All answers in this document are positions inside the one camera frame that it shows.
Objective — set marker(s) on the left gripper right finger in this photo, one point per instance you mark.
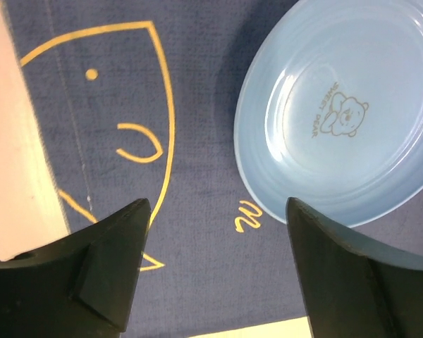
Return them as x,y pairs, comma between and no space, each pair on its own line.
353,285

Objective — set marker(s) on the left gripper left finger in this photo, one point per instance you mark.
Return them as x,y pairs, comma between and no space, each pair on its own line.
82,285

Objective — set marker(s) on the light blue plastic plate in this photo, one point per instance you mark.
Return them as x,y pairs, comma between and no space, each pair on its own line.
331,110

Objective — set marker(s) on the blue cloth placemat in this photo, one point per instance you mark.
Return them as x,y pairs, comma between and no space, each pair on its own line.
102,113

